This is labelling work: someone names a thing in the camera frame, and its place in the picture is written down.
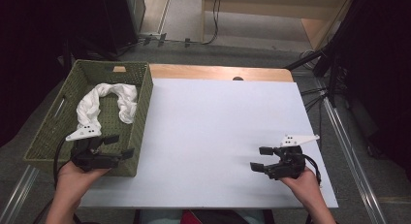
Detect light wooden furniture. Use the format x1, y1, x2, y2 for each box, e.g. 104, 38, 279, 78
201, 0, 357, 51

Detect thin black cable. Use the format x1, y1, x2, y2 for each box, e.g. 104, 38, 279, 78
32, 198, 56, 224

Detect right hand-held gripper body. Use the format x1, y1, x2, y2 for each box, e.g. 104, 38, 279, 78
265, 134, 321, 180

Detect black cabinet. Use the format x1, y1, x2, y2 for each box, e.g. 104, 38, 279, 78
100, 0, 147, 55

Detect green woven basket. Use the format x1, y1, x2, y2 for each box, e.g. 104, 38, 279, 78
22, 58, 154, 178

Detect white baby romper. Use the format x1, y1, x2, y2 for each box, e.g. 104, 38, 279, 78
76, 82, 139, 138

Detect person's right hand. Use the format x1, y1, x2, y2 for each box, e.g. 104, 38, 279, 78
279, 169, 324, 209

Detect black hanging cable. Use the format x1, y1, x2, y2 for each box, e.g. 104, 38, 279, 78
202, 0, 224, 46

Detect person's left hand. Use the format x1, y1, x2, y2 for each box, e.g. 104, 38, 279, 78
52, 161, 111, 208

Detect black cable bundle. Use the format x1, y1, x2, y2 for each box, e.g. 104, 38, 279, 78
300, 86, 329, 154

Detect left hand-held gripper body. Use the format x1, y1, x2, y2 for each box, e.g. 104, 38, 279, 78
65, 122, 124, 173

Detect black tripod stand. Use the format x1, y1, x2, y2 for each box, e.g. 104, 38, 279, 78
284, 39, 352, 110

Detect black curtain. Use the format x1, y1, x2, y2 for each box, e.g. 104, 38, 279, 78
0, 0, 112, 148
335, 0, 411, 174

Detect metal floor rail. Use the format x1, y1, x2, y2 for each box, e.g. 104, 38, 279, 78
0, 165, 40, 224
316, 78, 389, 224

